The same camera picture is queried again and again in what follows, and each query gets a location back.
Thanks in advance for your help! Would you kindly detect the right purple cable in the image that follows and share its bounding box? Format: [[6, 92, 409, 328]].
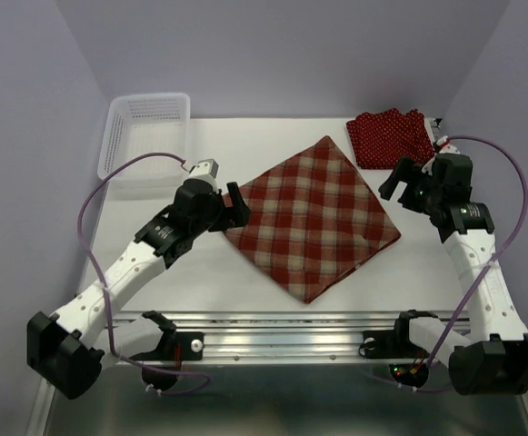
[[365, 134, 528, 392]]

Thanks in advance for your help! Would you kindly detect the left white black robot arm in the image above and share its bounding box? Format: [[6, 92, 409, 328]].
[[26, 177, 251, 400]]

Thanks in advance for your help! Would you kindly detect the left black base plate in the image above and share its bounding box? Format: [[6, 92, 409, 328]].
[[144, 331, 204, 362]]

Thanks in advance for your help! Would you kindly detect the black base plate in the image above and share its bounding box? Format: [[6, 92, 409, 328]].
[[359, 330, 429, 360], [144, 331, 204, 362]]

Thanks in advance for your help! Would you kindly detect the aluminium rail frame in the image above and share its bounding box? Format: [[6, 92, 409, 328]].
[[26, 115, 528, 436]]

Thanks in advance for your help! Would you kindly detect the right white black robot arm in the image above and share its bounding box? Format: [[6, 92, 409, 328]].
[[379, 154, 528, 395]]

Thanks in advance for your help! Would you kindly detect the white plastic basket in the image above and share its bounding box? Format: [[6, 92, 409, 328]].
[[97, 93, 192, 188]]

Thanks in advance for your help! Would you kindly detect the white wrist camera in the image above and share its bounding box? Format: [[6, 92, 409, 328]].
[[187, 159, 219, 189], [422, 135, 461, 175]]

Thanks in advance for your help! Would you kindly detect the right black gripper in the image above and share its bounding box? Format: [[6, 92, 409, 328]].
[[377, 156, 443, 214]]

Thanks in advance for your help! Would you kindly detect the red cream plaid skirt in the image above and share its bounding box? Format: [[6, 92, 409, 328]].
[[224, 136, 402, 303]]

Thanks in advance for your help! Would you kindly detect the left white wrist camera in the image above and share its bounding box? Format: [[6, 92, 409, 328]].
[[187, 159, 219, 189]]

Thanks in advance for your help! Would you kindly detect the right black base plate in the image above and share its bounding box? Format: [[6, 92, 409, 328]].
[[359, 330, 429, 360]]

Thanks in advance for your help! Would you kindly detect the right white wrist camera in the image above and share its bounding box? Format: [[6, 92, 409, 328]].
[[422, 135, 461, 175]]

